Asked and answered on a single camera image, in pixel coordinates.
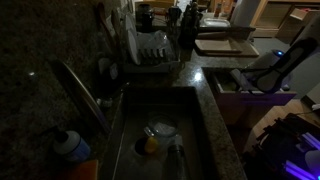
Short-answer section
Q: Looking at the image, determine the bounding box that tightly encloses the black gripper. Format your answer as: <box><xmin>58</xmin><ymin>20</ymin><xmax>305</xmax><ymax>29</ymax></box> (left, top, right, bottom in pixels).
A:
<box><xmin>229</xmin><ymin>67</ymin><xmax>257</xmax><ymax>92</ymax></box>

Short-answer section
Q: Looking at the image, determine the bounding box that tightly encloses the yellow-green sponge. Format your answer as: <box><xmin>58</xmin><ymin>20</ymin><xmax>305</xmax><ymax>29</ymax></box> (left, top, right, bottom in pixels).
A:
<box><xmin>222</xmin><ymin>80</ymin><xmax>238</xmax><ymax>92</ymax></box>

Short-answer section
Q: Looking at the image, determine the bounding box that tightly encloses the open wooden drawer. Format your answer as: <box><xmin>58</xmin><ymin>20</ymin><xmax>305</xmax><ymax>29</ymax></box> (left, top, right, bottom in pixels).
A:
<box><xmin>208</xmin><ymin>68</ymin><xmax>298</xmax><ymax>107</ymax></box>

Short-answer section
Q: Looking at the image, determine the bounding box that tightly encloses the orange sponge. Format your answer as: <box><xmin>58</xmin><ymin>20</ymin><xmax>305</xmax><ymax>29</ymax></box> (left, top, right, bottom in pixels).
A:
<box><xmin>58</xmin><ymin>159</ymin><xmax>100</xmax><ymax>180</ymax></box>

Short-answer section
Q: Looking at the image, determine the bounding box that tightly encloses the large wooden cutting board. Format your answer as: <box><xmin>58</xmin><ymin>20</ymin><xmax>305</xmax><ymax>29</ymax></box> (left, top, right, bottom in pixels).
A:
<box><xmin>195</xmin><ymin>37</ymin><xmax>261</xmax><ymax>58</ymax></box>

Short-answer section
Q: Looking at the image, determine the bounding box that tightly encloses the kitchen base cabinet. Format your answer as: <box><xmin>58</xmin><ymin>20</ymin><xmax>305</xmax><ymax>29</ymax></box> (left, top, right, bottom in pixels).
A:
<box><xmin>216</xmin><ymin>101</ymin><xmax>278</xmax><ymax>132</ymax></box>

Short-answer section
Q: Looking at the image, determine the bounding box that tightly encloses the small light cutting board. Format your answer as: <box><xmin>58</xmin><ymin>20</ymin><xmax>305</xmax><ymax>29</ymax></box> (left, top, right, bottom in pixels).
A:
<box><xmin>194</xmin><ymin>39</ymin><xmax>244</xmax><ymax>55</ymax></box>

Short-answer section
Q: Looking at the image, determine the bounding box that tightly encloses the clear plastic tray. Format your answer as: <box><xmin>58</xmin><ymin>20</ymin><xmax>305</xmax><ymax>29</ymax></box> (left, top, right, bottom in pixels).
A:
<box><xmin>199</xmin><ymin>18</ymin><xmax>231</xmax><ymax>29</ymax></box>

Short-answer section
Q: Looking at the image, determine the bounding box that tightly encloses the wooden shelf cabinet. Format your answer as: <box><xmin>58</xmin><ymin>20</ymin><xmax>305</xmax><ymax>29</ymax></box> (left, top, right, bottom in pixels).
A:
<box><xmin>250</xmin><ymin>0</ymin><xmax>320</xmax><ymax>41</ymax></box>

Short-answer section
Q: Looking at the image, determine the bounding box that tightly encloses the dark robot stand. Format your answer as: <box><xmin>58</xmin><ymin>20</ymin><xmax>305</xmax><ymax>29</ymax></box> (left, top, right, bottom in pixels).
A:
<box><xmin>243</xmin><ymin>113</ymin><xmax>320</xmax><ymax>180</ymax></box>

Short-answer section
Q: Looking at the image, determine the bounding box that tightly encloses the black knife block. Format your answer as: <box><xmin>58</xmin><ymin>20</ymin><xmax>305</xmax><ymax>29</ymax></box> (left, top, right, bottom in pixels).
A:
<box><xmin>179</xmin><ymin>2</ymin><xmax>201</xmax><ymax>48</ymax></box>

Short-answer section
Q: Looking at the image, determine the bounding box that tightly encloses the steel kitchen sink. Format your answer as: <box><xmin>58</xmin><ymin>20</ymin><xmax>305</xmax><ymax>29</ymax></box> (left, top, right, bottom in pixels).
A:
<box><xmin>99</xmin><ymin>85</ymin><xmax>215</xmax><ymax>180</ymax></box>

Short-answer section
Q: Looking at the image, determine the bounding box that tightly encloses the grey dish rack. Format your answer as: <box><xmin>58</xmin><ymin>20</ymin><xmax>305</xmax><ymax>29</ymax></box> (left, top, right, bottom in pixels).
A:
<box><xmin>121</xmin><ymin>31</ymin><xmax>181</xmax><ymax>75</ymax></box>

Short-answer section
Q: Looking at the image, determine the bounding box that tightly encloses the clear glass bowl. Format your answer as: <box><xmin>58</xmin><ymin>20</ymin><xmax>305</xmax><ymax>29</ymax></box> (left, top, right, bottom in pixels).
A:
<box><xmin>146</xmin><ymin>114</ymin><xmax>180</xmax><ymax>139</ymax></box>

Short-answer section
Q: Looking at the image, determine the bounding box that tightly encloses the dark blue mug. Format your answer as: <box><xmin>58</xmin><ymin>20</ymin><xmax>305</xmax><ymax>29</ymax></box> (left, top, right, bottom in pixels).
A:
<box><xmin>166</xmin><ymin>5</ymin><xmax>183</xmax><ymax>31</ymax></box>

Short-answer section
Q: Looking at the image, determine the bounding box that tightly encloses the crumpled clear plastic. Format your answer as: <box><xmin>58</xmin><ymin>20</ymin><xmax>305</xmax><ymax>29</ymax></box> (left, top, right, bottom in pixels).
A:
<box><xmin>138</xmin><ymin>30</ymin><xmax>168</xmax><ymax>52</ymax></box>

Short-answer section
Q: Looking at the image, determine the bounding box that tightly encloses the clear bottle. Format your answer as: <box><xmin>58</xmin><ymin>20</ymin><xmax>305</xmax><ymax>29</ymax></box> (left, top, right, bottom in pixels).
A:
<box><xmin>166</xmin><ymin>134</ymin><xmax>188</xmax><ymax>180</ymax></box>

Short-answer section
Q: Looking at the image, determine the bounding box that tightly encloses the small yellow object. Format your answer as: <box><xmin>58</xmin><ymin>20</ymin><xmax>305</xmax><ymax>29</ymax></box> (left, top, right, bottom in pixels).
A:
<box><xmin>144</xmin><ymin>136</ymin><xmax>160</xmax><ymax>155</ymax></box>

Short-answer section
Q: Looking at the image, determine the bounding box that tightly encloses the large white plate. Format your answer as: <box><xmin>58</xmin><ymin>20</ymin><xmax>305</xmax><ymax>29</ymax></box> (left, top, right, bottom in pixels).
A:
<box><xmin>126</xmin><ymin>29</ymin><xmax>142</xmax><ymax>66</ymax></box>

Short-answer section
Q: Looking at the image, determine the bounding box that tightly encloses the dark canister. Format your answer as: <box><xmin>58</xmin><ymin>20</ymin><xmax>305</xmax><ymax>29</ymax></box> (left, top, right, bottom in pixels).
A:
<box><xmin>135</xmin><ymin>3</ymin><xmax>155</xmax><ymax>34</ymax></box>

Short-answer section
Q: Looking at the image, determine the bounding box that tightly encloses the light wooden spoon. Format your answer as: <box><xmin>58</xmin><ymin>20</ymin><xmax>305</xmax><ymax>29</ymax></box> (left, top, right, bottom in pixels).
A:
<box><xmin>111</xmin><ymin>9</ymin><xmax>123</xmax><ymax>42</ymax></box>

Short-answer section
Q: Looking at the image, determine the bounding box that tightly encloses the small glass cup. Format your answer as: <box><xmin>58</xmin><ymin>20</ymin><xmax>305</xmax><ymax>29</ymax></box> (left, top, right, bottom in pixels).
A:
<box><xmin>97</xmin><ymin>57</ymin><xmax>112</xmax><ymax>76</ymax></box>

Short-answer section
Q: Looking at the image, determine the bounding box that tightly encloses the dark wooden spoon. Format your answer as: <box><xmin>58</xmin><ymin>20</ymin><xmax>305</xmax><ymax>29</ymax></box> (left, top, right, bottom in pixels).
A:
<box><xmin>95</xmin><ymin>3</ymin><xmax>116</xmax><ymax>48</ymax></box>

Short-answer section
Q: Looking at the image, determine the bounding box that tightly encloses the chrome curved faucet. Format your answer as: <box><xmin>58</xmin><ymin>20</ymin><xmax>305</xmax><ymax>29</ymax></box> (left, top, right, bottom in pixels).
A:
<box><xmin>54</xmin><ymin>59</ymin><xmax>112</xmax><ymax>135</ymax></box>

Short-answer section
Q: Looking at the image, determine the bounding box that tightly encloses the white blue soap dispenser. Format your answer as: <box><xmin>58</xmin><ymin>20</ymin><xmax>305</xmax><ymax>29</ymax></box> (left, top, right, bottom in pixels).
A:
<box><xmin>52</xmin><ymin>129</ymin><xmax>92</xmax><ymax>164</ymax></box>

